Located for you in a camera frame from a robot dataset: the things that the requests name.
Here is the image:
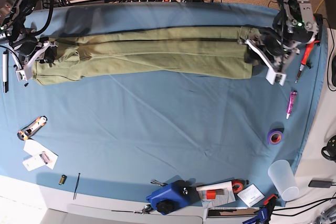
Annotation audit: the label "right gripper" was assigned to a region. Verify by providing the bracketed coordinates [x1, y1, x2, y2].
[1, 28, 58, 81]

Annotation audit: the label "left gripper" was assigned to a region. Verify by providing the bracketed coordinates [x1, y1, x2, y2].
[238, 24, 318, 86]

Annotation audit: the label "olive green t-shirt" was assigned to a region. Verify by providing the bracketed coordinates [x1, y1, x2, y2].
[33, 26, 254, 85]

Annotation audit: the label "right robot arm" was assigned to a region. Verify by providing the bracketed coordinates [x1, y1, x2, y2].
[1, 0, 58, 81]

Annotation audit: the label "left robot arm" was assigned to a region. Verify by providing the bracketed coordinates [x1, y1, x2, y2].
[238, 0, 322, 85]

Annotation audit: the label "black marker pen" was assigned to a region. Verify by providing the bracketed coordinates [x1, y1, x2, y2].
[2, 49, 9, 93]

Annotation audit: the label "purple glue tube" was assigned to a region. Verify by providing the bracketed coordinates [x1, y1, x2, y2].
[286, 91, 298, 119]

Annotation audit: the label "purple tape roll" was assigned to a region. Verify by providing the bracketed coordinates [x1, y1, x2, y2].
[267, 128, 284, 145]

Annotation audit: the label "orange grey utility knife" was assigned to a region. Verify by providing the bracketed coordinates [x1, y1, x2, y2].
[17, 116, 47, 141]

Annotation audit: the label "white paper sheets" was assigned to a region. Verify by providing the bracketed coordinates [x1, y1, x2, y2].
[23, 139, 58, 172]

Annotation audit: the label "blue table cloth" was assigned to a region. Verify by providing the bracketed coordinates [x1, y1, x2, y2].
[0, 1, 329, 208]

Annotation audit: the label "translucent plastic cup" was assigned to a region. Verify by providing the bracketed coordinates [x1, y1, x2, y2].
[268, 159, 299, 201]

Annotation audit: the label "small green battery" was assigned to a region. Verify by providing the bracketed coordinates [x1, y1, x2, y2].
[58, 174, 67, 185]

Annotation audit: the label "red tape roll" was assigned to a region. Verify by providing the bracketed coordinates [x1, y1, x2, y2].
[232, 180, 244, 194]

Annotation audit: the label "white paper card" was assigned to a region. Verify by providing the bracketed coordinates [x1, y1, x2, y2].
[237, 184, 264, 207]

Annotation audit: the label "clear case with red part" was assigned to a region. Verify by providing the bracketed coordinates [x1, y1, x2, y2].
[196, 181, 236, 208]

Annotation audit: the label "small black adapter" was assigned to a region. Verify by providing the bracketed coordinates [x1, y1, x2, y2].
[308, 179, 334, 188]

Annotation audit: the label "blue orange clamp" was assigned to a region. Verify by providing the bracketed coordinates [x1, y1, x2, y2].
[243, 194, 278, 224]

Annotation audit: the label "blue plastic box with knob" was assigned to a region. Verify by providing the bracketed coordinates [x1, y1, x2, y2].
[146, 179, 191, 215]

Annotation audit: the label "red handled screwdriver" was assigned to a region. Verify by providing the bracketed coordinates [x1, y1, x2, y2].
[295, 41, 315, 83]

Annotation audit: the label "metal key ring clip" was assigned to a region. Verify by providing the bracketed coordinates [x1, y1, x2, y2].
[134, 204, 154, 215]

